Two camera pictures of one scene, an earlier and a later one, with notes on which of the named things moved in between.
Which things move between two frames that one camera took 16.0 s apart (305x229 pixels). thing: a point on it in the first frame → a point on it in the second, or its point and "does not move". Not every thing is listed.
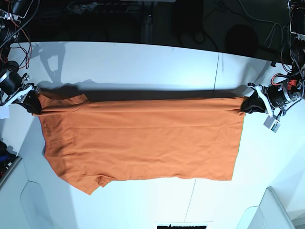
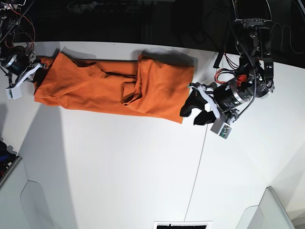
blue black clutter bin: x=8 y=161 does not move
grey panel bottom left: x=32 y=195 does not move
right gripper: x=276 y=97 → x=225 y=99
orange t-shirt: x=90 y=142 → x=156 y=85
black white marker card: x=182 y=225 does not move
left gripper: x=26 y=93 → x=21 y=65
